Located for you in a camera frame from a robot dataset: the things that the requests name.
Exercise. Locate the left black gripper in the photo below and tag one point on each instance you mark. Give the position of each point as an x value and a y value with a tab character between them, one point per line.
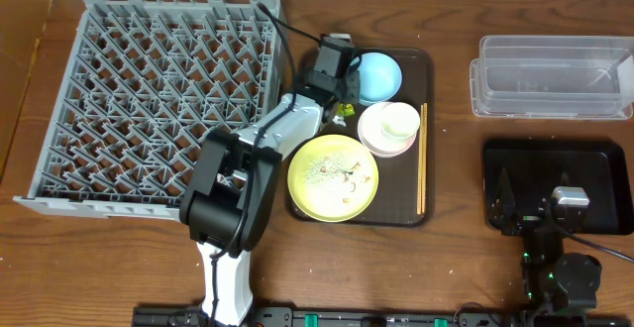
344	89

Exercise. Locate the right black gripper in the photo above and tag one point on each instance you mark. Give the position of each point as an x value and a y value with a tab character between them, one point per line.
530	218

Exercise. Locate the green orange snack wrapper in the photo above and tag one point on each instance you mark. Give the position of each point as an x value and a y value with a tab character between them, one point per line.
345	110

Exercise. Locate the pale green cup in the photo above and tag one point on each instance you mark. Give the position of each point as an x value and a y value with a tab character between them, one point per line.
400	120

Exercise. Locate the white tissue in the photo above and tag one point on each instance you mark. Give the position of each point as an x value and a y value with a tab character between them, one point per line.
340	121

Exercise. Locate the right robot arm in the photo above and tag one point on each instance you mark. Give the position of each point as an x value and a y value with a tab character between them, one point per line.
561	286

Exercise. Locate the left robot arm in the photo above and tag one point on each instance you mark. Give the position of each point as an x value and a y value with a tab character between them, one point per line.
227	202

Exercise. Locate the grey plastic dishwasher rack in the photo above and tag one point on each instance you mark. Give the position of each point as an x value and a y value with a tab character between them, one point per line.
145	82

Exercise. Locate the black plastic tray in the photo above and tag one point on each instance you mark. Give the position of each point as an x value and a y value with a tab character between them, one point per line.
534	168

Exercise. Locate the light blue bowl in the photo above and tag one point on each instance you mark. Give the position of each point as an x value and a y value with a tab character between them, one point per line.
380	76

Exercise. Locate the pink bowl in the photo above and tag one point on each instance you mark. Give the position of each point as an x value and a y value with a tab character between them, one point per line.
375	139

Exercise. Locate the wooden chopstick outer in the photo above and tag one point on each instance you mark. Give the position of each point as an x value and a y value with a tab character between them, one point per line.
424	108

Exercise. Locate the wooden chopstick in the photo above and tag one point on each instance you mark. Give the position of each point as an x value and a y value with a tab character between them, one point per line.
420	171
424	108

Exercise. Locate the wooden chopstick inner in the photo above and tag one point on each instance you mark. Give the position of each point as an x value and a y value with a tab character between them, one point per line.
420	171

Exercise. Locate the dark brown serving tray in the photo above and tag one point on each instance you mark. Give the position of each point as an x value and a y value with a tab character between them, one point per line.
395	202

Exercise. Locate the yellow plate with scraps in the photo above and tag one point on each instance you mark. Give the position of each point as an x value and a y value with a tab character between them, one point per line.
332	178

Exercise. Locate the clear plastic container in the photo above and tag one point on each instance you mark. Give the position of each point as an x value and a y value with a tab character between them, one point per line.
553	77

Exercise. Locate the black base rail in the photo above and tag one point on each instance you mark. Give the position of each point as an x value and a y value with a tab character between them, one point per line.
286	317

